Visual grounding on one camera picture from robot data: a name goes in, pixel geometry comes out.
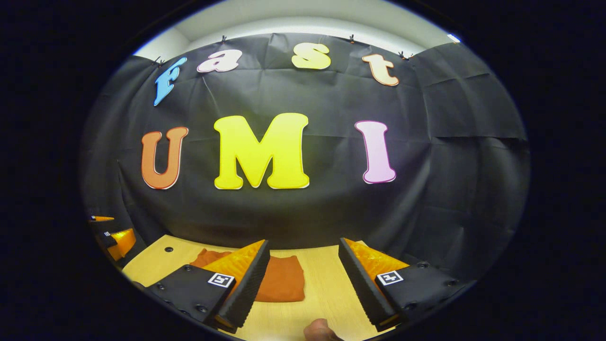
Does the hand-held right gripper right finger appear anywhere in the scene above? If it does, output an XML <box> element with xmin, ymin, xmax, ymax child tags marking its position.
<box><xmin>338</xmin><ymin>238</ymin><xmax>474</xmax><ymax>332</ymax></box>

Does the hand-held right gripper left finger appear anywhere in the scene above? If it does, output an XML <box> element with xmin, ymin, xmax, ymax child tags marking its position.
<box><xmin>144</xmin><ymin>239</ymin><xmax>271</xmax><ymax>334</ymax></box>

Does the orange button-up shirt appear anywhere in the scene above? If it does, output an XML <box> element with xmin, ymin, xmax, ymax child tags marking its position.
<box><xmin>190</xmin><ymin>248</ymin><xmax>306</xmax><ymax>303</ymax></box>

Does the black backdrop cloth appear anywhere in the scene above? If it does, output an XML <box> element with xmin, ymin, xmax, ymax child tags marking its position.
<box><xmin>78</xmin><ymin>32</ymin><xmax>531</xmax><ymax>285</ymax></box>

